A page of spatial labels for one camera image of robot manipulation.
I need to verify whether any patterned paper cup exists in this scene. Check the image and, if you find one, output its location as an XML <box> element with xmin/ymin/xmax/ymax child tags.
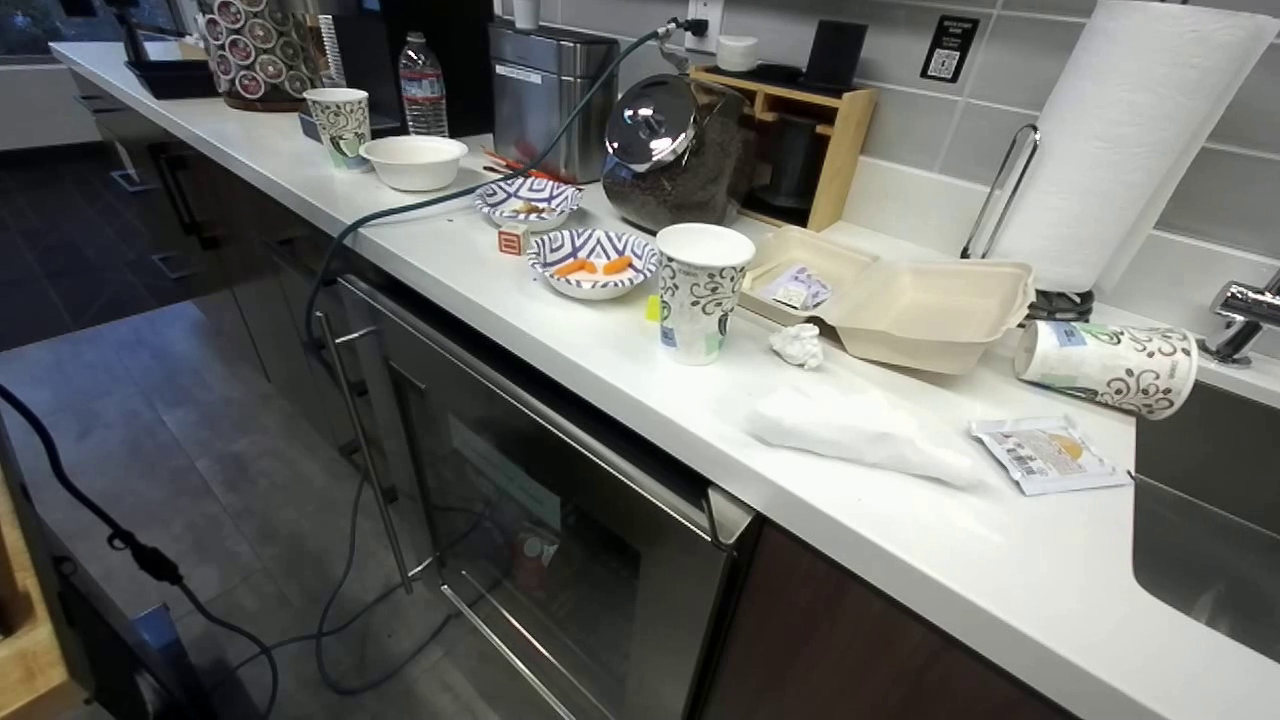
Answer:
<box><xmin>1017</xmin><ymin>315</ymin><xmax>1204</xmax><ymax>423</ymax></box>
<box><xmin>652</xmin><ymin>221</ymin><xmax>760</xmax><ymax>369</ymax></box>
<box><xmin>300</xmin><ymin>86</ymin><xmax>376</xmax><ymax>168</ymax></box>

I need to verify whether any patterned bowl with orange food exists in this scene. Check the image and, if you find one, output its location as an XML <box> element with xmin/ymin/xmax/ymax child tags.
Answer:
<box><xmin>527</xmin><ymin>224</ymin><xmax>659</xmax><ymax>306</ymax></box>

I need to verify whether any crumpled white tissue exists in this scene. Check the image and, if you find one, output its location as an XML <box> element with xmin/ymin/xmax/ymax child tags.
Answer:
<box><xmin>766</xmin><ymin>322</ymin><xmax>831</xmax><ymax>371</ymax></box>

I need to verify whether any glass door undercounter appliance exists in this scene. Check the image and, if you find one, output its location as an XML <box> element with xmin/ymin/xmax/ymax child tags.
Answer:
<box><xmin>311</xmin><ymin>274</ymin><xmax>760</xmax><ymax>720</ymax></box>

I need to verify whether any patterned bowl with blue rim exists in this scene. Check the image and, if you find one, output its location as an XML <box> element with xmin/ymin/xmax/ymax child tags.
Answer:
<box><xmin>473</xmin><ymin>172</ymin><xmax>584</xmax><ymax>242</ymax></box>

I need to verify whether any stainless steel box container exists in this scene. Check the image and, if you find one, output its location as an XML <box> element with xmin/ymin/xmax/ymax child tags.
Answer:
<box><xmin>489</xmin><ymin>16</ymin><xmax>622</xmax><ymax>187</ymax></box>

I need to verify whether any wooden rack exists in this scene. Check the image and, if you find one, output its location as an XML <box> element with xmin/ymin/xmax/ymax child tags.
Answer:
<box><xmin>685</xmin><ymin>66</ymin><xmax>879</xmax><ymax>235</ymax></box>

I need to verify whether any small white cup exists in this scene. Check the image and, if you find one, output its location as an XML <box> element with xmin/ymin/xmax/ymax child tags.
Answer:
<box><xmin>710</xmin><ymin>34</ymin><xmax>763</xmax><ymax>77</ymax></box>

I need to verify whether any clear plastic water bottle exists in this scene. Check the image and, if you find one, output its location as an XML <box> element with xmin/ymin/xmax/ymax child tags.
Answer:
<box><xmin>394</xmin><ymin>30</ymin><xmax>450</xmax><ymax>139</ymax></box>

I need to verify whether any dark wood base cabinet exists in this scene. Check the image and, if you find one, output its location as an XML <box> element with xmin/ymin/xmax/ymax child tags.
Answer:
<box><xmin>692</xmin><ymin>516</ymin><xmax>1079</xmax><ymax>720</ymax></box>

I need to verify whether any chrome paper towel holder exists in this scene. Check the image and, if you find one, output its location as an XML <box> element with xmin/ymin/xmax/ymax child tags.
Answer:
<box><xmin>956</xmin><ymin>120</ymin><xmax>1097</xmax><ymax>323</ymax></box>

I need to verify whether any printed sauce packet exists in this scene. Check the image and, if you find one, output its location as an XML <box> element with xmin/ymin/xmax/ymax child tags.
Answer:
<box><xmin>969</xmin><ymin>414</ymin><xmax>1131</xmax><ymax>501</ymax></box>

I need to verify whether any white paper towel roll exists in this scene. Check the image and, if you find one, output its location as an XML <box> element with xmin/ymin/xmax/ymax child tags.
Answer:
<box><xmin>983</xmin><ymin>0</ymin><xmax>1280</xmax><ymax>295</ymax></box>

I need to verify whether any black box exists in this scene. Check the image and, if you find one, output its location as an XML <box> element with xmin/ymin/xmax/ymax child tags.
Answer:
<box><xmin>116</xmin><ymin>8</ymin><xmax>219</xmax><ymax>104</ymax></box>

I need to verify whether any steel sink basin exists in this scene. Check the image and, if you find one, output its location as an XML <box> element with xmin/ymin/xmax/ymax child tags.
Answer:
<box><xmin>1126</xmin><ymin>378</ymin><xmax>1280</xmax><ymax>670</ymax></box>

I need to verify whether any chrome faucet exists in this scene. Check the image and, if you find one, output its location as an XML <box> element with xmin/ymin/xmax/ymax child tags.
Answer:
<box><xmin>1194</xmin><ymin>267</ymin><xmax>1280</xmax><ymax>369</ymax></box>

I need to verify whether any light wooden block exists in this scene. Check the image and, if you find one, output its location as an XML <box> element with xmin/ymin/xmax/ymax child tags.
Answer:
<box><xmin>0</xmin><ymin>473</ymin><xmax>73</xmax><ymax>720</ymax></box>

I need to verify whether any blue grey power cable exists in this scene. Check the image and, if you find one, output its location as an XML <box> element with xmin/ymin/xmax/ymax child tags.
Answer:
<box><xmin>300</xmin><ymin>11</ymin><xmax>702</xmax><ymax>699</ymax></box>

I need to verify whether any white wall outlet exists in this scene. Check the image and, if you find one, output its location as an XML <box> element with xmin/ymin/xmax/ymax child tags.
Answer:
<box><xmin>681</xmin><ymin>0</ymin><xmax>729</xmax><ymax>61</ymax></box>

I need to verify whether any black card on wall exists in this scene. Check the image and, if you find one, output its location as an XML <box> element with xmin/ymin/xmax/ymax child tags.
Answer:
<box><xmin>916</xmin><ymin>11</ymin><xmax>983</xmax><ymax>88</ymax></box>

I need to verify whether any black wire pod carousel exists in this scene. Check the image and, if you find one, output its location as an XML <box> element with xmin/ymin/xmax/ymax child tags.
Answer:
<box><xmin>197</xmin><ymin>0</ymin><xmax>341</xmax><ymax>114</ymax></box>

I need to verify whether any black floor cable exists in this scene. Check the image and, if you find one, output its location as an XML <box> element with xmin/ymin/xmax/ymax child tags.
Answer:
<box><xmin>0</xmin><ymin>381</ymin><xmax>284</xmax><ymax>720</ymax></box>

